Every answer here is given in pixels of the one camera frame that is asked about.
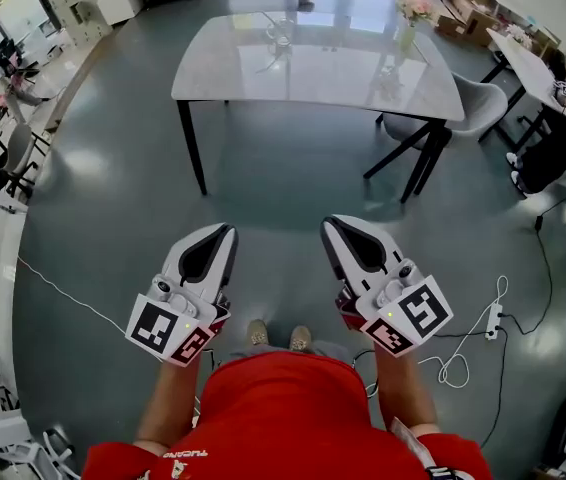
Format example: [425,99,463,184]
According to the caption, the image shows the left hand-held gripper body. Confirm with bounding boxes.
[125,271,232,368]

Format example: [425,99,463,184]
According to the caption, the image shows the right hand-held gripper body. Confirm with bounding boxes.
[335,260,454,357]

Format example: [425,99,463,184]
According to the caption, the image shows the person's right forearm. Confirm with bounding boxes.
[372,342,442,432]

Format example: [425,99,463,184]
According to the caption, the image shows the person's left forearm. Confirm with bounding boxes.
[132,352,214,457]

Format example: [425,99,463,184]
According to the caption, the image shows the person's left shoe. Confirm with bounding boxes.
[246,319,270,348]

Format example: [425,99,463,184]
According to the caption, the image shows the person's shoe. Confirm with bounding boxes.
[246,319,270,348]
[288,325,313,353]

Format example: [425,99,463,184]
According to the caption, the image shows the person's right shoe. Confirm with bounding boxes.
[288,325,313,353]

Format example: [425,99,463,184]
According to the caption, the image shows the person's grey trousers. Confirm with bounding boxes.
[227,340,354,365]

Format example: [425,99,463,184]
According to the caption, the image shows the person's red shirt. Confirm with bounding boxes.
[80,350,494,480]

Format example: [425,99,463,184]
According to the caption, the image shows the grey shell chair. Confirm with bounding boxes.
[362,72,509,204]

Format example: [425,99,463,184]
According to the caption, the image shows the grey marble table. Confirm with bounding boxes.
[170,10,466,204]

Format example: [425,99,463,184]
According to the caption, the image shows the grey office chair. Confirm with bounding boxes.
[0,122,50,200]

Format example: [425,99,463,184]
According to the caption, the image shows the pale green vase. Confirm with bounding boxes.
[398,22,417,52]

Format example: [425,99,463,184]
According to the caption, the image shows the brown cardboard box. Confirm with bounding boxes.
[465,10,502,48]
[435,15,469,39]

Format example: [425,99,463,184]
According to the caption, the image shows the white table with black legs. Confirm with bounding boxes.
[477,27,566,154]

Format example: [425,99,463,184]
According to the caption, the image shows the pink flower bouquet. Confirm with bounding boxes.
[395,0,439,27]

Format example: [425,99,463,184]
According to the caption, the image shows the small flower bouquet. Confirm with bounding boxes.
[505,22,534,49]

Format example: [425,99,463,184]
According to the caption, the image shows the white power strip with cable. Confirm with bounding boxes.
[417,275,509,389]

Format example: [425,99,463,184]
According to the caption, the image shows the thin white cable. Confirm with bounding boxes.
[16,256,129,337]

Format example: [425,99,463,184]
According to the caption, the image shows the long black cable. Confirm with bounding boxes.
[432,215,555,449]

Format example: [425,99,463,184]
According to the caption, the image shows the grey locker wall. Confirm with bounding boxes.
[37,0,114,49]

